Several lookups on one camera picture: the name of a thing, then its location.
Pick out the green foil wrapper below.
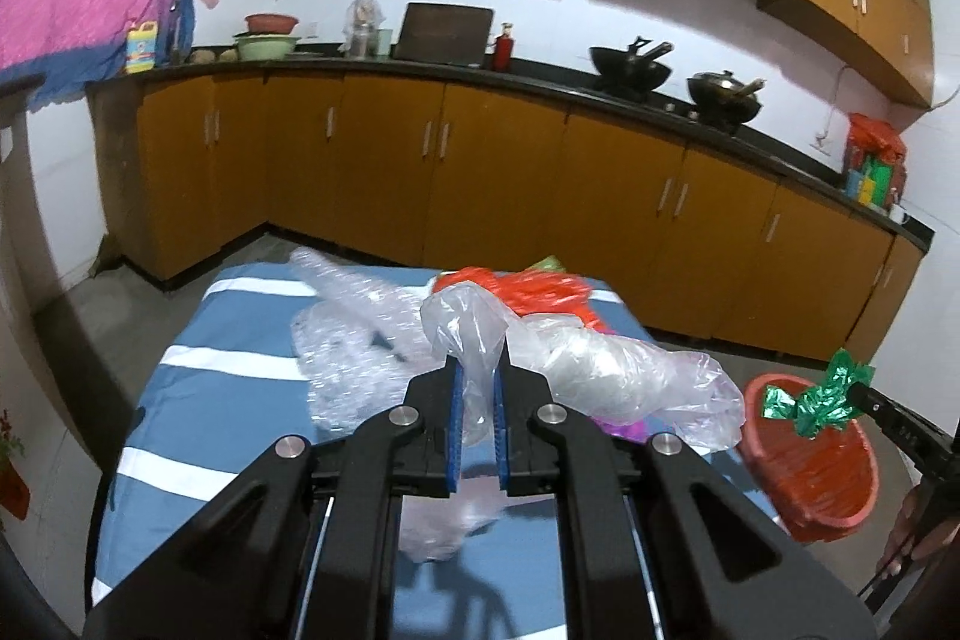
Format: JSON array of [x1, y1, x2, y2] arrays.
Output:
[[760, 349, 875, 440]]

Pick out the magenta plastic bag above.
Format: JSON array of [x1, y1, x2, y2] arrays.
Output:
[[594, 417, 649, 443]]

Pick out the clear plastic bag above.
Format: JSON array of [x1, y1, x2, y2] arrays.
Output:
[[397, 279, 749, 566]]

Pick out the clear bubble wrap bag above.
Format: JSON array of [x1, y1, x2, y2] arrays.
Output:
[[290, 248, 443, 437]]

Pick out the olive green plastic bag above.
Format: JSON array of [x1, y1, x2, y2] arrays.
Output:
[[527, 255, 566, 273]]

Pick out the person right hand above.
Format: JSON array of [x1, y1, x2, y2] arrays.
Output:
[[877, 481, 958, 578]]

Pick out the red plastic basin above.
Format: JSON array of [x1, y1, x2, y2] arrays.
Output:
[[737, 372, 880, 544]]

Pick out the blue white striped tablecloth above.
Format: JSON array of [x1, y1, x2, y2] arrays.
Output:
[[89, 261, 786, 640]]

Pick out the white mug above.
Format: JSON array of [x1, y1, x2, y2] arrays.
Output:
[[889, 203, 908, 224]]

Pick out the red bag with supplies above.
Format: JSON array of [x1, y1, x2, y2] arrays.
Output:
[[843, 112, 907, 211]]

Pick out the white appliance with flowers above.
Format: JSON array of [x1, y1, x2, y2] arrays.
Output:
[[0, 409, 31, 521]]

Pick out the lower wooden cabinets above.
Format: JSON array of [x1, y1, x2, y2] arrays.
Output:
[[88, 70, 928, 360]]

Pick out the black wok right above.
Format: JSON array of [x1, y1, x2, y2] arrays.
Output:
[[686, 70, 766, 135]]

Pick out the black wok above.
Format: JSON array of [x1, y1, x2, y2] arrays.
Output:
[[686, 70, 766, 135], [589, 37, 674, 96]]

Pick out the black wok left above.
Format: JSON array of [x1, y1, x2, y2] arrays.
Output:
[[589, 37, 674, 96]]

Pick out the green and red basins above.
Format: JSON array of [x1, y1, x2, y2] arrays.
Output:
[[235, 13, 299, 62]]

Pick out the clear bagged jars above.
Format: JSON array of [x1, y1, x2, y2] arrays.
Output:
[[342, 0, 392, 58]]

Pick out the yellow detergent bottle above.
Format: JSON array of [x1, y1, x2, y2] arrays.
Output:
[[124, 21, 160, 74]]

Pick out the dark cutting board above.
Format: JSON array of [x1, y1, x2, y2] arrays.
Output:
[[392, 2, 494, 67]]

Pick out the red bottle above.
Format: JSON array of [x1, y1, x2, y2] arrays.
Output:
[[491, 23, 514, 73]]

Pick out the white power cable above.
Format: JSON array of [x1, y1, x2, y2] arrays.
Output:
[[815, 63, 859, 151]]

